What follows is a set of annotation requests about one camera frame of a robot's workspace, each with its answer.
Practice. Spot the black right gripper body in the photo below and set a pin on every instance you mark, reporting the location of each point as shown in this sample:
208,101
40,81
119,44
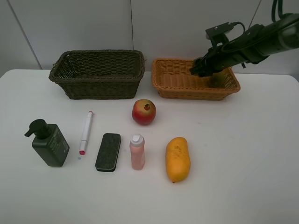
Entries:
216,61

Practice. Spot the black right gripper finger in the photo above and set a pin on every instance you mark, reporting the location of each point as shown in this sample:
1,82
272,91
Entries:
196,68

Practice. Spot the brown kiwi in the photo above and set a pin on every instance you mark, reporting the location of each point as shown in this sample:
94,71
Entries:
217,80

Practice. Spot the red pomegranate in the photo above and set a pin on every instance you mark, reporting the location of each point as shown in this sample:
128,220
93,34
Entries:
143,112

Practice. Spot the yellow mango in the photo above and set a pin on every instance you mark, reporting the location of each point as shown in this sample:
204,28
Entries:
177,160

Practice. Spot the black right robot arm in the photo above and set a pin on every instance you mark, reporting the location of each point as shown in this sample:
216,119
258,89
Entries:
253,46

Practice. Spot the orange wicker basket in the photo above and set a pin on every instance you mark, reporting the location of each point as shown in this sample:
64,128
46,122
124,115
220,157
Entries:
172,79

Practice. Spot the pink bottle with white cap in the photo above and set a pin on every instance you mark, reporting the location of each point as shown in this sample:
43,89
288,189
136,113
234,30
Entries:
137,151

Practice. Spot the dark brown wicker basket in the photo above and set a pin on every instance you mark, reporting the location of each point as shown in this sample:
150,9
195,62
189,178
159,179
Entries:
99,74

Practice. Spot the black whiteboard eraser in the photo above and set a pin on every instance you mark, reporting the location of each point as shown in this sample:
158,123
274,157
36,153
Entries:
108,152

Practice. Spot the white marker with red caps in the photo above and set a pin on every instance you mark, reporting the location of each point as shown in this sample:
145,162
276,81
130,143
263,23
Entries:
86,133

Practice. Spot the dark green pump bottle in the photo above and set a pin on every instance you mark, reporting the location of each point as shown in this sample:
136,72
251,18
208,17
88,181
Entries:
49,142

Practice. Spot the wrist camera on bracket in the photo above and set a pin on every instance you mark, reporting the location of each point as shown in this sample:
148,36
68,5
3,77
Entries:
217,34

